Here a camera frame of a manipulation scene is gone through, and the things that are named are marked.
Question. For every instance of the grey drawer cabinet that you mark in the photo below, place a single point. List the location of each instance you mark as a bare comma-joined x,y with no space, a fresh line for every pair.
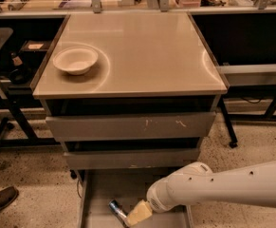
149,63

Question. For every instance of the white paper bowl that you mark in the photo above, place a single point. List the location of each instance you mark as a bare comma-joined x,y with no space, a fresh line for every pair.
76,60

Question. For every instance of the grey open bottom drawer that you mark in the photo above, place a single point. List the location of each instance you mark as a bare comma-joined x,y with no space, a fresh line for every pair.
127,187

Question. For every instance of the grey top drawer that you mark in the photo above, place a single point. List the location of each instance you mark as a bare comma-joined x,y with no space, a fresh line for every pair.
130,127

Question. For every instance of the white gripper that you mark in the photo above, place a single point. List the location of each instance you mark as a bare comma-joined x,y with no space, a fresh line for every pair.
155,199

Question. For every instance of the grey middle drawer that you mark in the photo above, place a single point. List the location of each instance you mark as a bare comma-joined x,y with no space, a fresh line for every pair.
121,159

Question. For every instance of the blue silver redbull can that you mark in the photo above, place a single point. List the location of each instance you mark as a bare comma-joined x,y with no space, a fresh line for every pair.
118,213

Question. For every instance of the black table leg frame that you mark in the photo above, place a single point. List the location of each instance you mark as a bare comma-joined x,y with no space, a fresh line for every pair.
233,140

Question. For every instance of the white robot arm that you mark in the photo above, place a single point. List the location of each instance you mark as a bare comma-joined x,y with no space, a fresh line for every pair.
196,183

